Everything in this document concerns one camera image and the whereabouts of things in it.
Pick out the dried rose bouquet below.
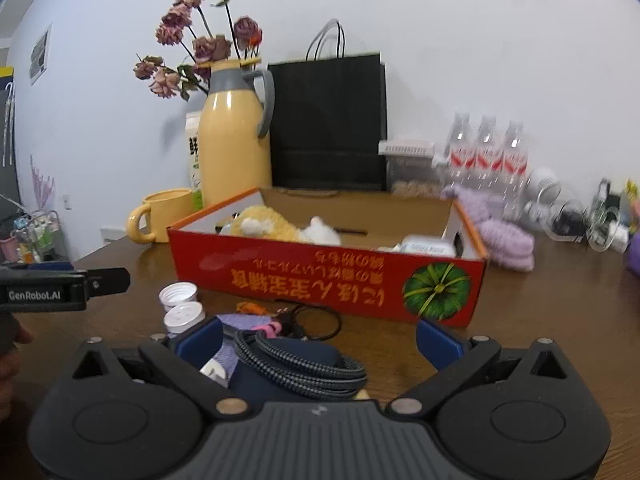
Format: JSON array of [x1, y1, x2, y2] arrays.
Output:
[[132, 0, 263, 101]]

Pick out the clear plastic bead jar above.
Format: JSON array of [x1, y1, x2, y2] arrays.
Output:
[[377, 234, 457, 258]]

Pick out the grey braided cable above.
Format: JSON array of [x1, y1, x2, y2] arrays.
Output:
[[232, 329, 368, 400]]

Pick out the small white fan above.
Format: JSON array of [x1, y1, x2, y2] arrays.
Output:
[[522, 167, 563, 231]]

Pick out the tangled white cables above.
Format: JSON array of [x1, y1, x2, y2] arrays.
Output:
[[545, 195, 631, 253]]

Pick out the white round cap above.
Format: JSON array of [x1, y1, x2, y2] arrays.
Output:
[[164, 301, 206, 335]]

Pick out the red cardboard box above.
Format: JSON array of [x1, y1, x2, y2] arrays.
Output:
[[167, 186, 488, 329]]

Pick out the small black device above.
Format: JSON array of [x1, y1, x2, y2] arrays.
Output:
[[595, 177, 621, 212]]

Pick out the purple knitted cloth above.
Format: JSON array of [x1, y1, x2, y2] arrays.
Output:
[[200, 313, 281, 388]]

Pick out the wall poster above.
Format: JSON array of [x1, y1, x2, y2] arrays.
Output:
[[28, 23, 53, 86]]

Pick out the white ridged jar lid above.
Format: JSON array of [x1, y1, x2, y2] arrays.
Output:
[[159, 283, 198, 312]]

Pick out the metal storage rack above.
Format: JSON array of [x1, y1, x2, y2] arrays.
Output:
[[0, 210, 68, 266]]

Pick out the yellow snack packet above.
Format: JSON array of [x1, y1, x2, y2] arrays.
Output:
[[625, 177, 640, 236]]

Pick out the black paper bag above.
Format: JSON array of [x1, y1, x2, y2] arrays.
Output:
[[267, 18, 388, 192]]

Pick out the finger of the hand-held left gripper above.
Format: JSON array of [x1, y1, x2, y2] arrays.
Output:
[[84, 267, 131, 297], [20, 261, 76, 273]]

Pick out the yellow mug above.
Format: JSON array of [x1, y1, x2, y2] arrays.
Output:
[[126, 188, 195, 244]]

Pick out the purple bag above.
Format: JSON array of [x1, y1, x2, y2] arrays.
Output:
[[622, 240, 640, 277]]

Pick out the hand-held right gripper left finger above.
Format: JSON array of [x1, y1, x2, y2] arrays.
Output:
[[70, 316, 254, 421]]

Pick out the clear food container white lid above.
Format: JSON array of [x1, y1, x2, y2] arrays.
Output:
[[378, 139, 448, 197]]

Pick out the yellow thermos jug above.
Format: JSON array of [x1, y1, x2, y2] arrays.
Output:
[[199, 58, 276, 208]]

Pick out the purple flower wall sticker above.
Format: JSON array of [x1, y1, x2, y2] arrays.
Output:
[[30, 155, 55, 211]]

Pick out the thin black cord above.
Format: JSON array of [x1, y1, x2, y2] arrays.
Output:
[[272, 300, 343, 341]]

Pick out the person's left hand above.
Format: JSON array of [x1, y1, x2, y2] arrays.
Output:
[[0, 329, 35, 401]]

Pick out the navy zip pouch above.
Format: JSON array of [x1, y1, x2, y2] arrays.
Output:
[[227, 337, 368, 403]]

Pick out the white milk carton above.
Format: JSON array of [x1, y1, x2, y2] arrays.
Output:
[[185, 110, 206, 211]]

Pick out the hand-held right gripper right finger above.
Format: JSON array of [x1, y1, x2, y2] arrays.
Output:
[[387, 316, 571, 421]]

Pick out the yellow white plush toy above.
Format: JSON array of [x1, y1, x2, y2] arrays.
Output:
[[218, 205, 342, 246]]

